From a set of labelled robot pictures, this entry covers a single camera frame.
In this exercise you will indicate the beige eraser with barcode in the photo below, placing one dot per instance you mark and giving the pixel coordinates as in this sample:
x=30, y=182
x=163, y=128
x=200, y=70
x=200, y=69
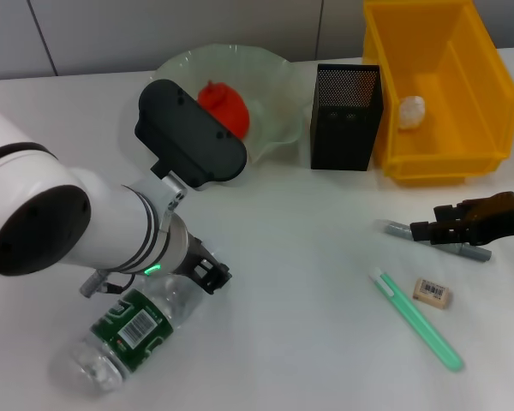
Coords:
x=430, y=292

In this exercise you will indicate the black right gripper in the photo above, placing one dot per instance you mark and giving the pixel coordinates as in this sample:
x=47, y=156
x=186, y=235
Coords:
x=497, y=218

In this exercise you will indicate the grey glitter marker pen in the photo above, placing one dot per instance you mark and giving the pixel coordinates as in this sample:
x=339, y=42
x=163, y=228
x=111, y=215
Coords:
x=396, y=229

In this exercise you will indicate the white paper ball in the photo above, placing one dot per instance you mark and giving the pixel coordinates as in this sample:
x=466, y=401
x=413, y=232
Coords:
x=412, y=112

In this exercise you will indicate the pale green glass fruit plate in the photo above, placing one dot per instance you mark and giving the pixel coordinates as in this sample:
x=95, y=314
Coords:
x=274, y=85

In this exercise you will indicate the mint green pen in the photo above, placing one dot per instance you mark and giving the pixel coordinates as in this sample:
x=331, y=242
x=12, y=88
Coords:
x=420, y=321

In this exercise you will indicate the clear green-label water bottle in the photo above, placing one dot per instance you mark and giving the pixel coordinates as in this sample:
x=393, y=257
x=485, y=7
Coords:
x=128, y=329

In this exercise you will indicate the yellow plastic storage bin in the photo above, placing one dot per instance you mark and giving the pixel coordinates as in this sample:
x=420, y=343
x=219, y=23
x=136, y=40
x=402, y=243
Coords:
x=454, y=77

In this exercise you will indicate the orange fruit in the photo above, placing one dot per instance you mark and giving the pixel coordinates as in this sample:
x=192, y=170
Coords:
x=231, y=111

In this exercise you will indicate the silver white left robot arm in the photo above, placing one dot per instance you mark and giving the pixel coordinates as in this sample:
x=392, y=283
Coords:
x=90, y=222

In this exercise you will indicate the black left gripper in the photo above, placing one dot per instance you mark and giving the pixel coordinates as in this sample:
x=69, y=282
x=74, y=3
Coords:
x=195, y=254

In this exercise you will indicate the black mesh pen holder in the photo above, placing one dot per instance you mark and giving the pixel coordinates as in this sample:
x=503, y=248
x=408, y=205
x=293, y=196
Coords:
x=342, y=137

